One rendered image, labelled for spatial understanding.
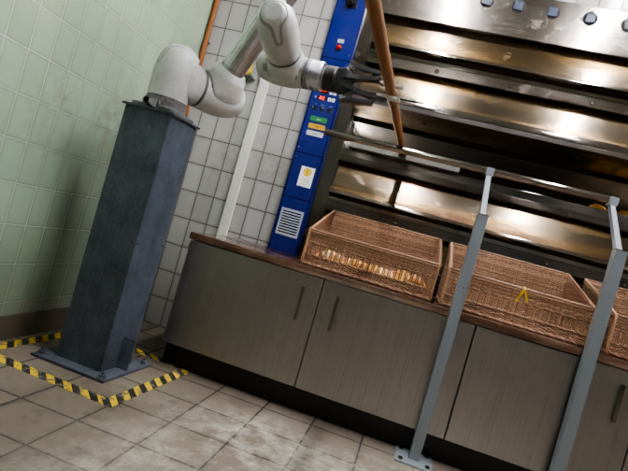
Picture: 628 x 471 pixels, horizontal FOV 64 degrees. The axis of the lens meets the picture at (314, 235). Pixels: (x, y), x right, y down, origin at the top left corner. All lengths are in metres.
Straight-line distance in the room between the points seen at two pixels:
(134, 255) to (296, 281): 0.63
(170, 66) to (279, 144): 0.86
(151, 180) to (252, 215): 0.86
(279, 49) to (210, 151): 1.43
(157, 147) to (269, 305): 0.75
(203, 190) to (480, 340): 1.61
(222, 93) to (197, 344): 1.03
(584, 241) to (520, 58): 0.92
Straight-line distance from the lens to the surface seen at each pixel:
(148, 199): 1.96
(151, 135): 1.99
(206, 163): 2.82
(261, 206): 2.68
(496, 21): 2.82
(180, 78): 2.06
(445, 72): 2.71
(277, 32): 1.44
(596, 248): 2.67
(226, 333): 2.16
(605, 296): 2.05
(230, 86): 2.13
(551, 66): 2.77
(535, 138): 2.51
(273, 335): 2.10
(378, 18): 1.07
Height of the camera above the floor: 0.72
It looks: level
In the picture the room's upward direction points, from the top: 16 degrees clockwise
